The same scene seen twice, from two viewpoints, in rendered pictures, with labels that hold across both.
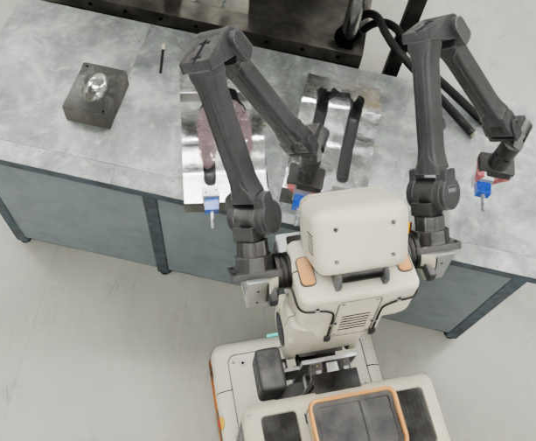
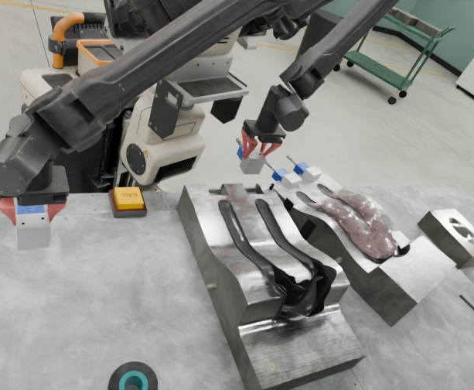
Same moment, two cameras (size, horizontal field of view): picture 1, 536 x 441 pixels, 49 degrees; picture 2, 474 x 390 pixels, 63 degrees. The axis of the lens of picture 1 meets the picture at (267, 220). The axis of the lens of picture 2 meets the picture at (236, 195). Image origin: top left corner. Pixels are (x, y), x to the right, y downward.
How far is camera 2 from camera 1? 194 cm
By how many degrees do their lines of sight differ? 75
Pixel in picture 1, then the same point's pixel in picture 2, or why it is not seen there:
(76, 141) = (418, 208)
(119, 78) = (466, 246)
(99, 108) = (439, 214)
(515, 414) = not seen: outside the picture
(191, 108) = (400, 238)
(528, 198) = not seen: outside the picture
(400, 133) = (180, 351)
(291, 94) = not seen: hidden behind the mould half
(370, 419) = (108, 56)
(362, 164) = (213, 228)
